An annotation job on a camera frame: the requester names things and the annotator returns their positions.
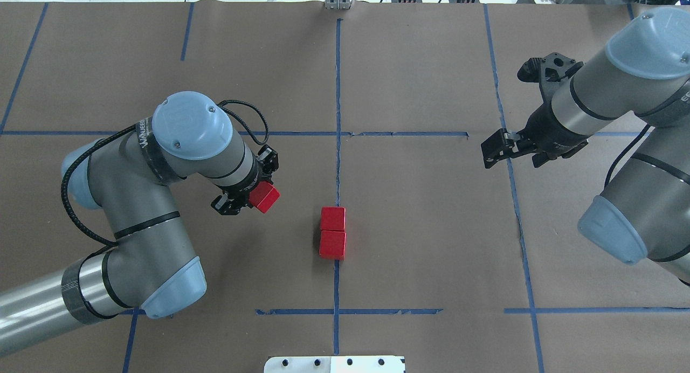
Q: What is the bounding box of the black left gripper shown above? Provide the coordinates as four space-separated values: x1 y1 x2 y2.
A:
210 145 279 216

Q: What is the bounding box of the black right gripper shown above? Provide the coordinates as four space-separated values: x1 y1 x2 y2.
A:
481 53 588 169

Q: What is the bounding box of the red cube block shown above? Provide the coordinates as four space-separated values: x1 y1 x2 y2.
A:
318 230 347 261
320 206 347 231
249 181 281 213

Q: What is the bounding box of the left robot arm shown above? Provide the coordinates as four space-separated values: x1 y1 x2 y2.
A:
2 91 279 356

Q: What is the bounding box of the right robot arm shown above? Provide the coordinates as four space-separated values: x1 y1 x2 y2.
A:
481 5 689 285

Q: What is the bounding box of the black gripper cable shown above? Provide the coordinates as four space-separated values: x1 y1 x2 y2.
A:
60 99 270 248
604 124 653 189

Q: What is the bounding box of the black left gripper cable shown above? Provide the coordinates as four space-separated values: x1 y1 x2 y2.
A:
60 99 270 248

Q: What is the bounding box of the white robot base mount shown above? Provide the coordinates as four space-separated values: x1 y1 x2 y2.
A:
264 355 406 372

